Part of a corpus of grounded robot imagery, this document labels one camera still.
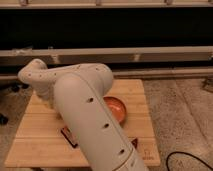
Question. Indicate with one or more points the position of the orange ceramic bowl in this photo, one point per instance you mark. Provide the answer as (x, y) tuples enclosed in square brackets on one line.
[(117, 108)]

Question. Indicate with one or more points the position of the dark red snack box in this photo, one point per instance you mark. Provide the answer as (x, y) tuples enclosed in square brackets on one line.
[(69, 137)]

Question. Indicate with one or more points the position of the red-brown chili pepper toy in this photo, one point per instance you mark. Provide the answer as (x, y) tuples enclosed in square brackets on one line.
[(135, 142)]

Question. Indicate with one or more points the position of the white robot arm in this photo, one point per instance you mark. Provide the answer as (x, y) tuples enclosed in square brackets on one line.
[(77, 94)]

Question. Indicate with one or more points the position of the wooden table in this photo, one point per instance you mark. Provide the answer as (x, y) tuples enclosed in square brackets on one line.
[(39, 143)]

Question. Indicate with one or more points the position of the black chair base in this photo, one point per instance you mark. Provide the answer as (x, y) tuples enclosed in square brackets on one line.
[(14, 97)]

